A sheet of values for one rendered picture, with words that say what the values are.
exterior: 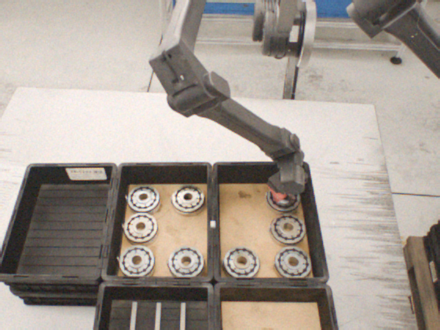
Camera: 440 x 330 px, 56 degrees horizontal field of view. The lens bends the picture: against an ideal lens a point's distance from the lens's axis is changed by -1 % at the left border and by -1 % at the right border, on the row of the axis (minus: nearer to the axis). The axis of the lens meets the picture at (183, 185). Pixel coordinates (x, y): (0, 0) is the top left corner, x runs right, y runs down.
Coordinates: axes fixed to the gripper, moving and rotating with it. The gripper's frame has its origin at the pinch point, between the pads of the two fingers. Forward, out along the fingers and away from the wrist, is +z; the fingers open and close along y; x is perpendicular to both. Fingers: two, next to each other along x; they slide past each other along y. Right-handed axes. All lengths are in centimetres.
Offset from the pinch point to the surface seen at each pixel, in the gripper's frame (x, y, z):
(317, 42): 109, 149, 74
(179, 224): 13.0, -31.2, 3.7
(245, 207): 5.2, -10.9, 3.9
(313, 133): 21.5, 39.4, 17.4
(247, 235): -2.6, -17.0, 3.9
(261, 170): 9.8, -1.2, -3.3
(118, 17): 248, 64, 87
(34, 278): 18, -75, -7
